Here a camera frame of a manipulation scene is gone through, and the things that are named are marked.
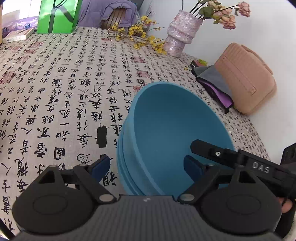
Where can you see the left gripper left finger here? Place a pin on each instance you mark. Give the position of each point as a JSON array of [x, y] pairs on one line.
[[87, 178]]

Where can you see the yellow flower branch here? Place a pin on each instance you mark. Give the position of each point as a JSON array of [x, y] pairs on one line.
[[139, 34]]

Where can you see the blue bowl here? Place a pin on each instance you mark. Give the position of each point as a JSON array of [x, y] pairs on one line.
[[164, 119], [127, 181]]

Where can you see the calligraphy print tablecloth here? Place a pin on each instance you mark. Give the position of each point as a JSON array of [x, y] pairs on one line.
[[64, 98]]

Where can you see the white red small box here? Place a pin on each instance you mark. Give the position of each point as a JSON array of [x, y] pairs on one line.
[[18, 35]]

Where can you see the green paper bag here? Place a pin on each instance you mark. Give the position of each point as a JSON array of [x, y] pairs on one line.
[[58, 17]]

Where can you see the pink ribbed suitcase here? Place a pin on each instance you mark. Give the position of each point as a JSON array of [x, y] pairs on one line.
[[249, 78]]

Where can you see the grey purple folded cloth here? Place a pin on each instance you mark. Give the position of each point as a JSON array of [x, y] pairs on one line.
[[215, 86]]

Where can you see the purple tissue pack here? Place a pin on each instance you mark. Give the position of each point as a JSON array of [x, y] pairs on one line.
[[25, 23]]

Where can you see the wooden chair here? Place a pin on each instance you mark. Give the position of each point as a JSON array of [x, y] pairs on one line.
[[116, 17]]

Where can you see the dried pink roses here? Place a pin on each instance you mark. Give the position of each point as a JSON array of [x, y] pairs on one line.
[[224, 15]]

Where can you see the purple jacket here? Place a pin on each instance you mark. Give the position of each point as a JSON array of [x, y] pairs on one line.
[[92, 13]]

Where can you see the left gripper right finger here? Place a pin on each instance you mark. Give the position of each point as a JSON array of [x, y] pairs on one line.
[[206, 178]]

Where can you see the pink wrapped vase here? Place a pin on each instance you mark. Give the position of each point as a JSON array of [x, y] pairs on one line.
[[181, 31]]

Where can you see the person's hand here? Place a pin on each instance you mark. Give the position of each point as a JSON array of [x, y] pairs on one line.
[[286, 204]]

